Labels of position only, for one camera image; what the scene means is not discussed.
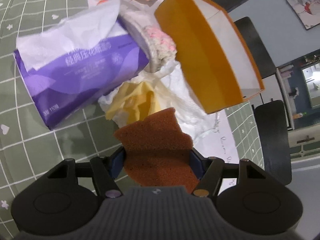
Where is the brown sponge piece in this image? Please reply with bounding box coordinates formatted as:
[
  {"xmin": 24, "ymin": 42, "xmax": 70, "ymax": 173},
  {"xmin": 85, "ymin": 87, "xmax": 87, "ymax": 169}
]
[{"xmin": 114, "ymin": 108, "xmax": 199, "ymax": 193}]

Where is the yellow cloth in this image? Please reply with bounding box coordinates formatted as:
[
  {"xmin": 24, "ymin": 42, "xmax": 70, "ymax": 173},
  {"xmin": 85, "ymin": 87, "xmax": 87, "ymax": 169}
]
[{"xmin": 105, "ymin": 81, "xmax": 161, "ymax": 127}]

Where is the white printed table mat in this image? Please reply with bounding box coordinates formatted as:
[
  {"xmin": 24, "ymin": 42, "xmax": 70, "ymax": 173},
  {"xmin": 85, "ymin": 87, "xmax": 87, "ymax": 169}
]
[{"xmin": 85, "ymin": 0, "xmax": 251, "ymax": 188}]

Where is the pink white knitted cloth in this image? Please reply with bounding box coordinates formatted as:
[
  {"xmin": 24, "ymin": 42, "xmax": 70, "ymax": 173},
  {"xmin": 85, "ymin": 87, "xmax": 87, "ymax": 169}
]
[{"xmin": 119, "ymin": 10, "xmax": 177, "ymax": 73}]

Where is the green grid tablecloth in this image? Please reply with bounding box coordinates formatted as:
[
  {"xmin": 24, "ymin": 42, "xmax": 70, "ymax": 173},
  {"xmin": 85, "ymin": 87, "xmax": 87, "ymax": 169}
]
[{"xmin": 1, "ymin": 0, "xmax": 264, "ymax": 239}]

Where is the black chair right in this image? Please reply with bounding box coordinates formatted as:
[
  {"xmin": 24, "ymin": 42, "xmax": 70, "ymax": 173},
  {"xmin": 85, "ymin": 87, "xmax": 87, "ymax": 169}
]
[{"xmin": 254, "ymin": 100, "xmax": 292, "ymax": 185}]

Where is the white crumpled plastic bag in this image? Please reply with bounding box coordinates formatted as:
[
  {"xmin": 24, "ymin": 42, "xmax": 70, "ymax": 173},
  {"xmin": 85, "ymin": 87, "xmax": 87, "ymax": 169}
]
[{"xmin": 98, "ymin": 61, "xmax": 215, "ymax": 141}]

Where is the purple tissue pack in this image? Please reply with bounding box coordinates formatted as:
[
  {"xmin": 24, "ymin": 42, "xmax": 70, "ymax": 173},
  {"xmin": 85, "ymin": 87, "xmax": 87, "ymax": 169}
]
[{"xmin": 14, "ymin": 0, "xmax": 149, "ymax": 129}]

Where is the orange cardboard box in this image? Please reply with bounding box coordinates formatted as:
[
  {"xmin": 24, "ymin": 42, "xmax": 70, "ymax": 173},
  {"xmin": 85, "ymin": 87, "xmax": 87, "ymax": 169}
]
[{"xmin": 155, "ymin": 0, "xmax": 264, "ymax": 114}]

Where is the white vanity cabinet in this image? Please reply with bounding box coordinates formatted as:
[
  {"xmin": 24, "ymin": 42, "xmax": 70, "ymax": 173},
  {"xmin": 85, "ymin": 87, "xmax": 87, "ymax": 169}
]
[{"xmin": 274, "ymin": 55, "xmax": 320, "ymax": 159}]

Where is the framed picture on wall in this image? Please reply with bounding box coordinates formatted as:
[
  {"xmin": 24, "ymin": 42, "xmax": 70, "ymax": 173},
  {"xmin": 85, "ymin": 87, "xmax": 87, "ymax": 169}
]
[{"xmin": 286, "ymin": 0, "xmax": 320, "ymax": 30}]

